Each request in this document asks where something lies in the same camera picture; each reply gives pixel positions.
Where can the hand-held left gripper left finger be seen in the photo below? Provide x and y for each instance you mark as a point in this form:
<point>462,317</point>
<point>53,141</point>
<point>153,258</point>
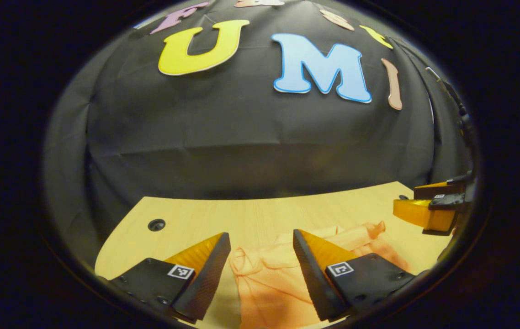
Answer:
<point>207,278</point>

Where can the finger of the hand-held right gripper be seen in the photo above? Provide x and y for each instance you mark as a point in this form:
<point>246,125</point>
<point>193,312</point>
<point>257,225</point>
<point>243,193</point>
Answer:
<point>443,189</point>
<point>420,214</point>

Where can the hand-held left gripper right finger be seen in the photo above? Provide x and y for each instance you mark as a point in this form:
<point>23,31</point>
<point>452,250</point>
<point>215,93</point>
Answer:
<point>312,278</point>

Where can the orange T-shirt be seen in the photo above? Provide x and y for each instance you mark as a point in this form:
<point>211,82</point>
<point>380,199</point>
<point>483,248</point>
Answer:
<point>264,288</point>

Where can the black backdrop cloth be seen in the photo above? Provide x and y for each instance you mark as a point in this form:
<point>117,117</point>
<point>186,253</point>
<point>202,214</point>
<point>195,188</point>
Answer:
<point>251,146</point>

